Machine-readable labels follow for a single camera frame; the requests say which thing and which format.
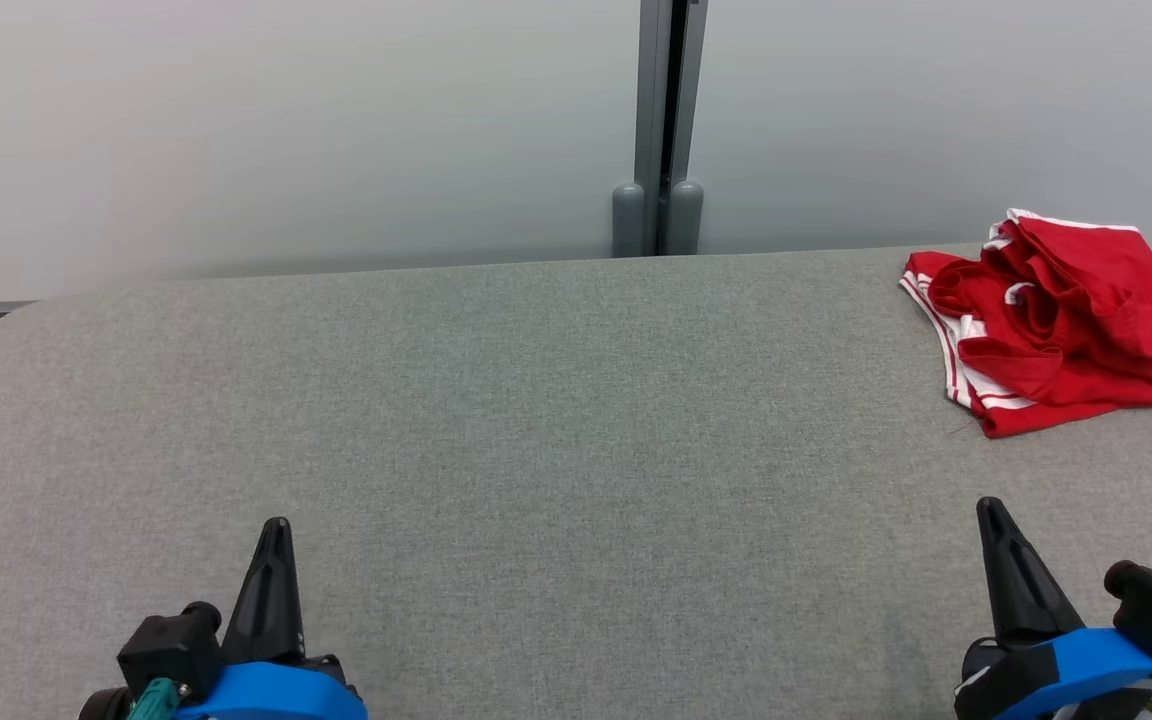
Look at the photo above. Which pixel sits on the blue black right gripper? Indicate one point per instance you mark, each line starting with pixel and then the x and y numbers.
pixel 1076 660

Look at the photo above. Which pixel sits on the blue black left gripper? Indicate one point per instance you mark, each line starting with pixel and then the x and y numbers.
pixel 276 695

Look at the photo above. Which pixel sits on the red jersey with white sleeves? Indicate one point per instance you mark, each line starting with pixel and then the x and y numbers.
pixel 1016 410

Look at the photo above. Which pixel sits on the red shorts with white stripe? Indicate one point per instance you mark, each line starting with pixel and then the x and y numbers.
pixel 1106 280

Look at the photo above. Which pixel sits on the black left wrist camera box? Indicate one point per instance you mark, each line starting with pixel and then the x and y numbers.
pixel 171 650

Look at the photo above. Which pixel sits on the teal left camera connector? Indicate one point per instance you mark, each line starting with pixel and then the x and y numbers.
pixel 154 700

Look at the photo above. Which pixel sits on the grey rounded post foot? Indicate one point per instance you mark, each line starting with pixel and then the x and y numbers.
pixel 629 220
pixel 686 218

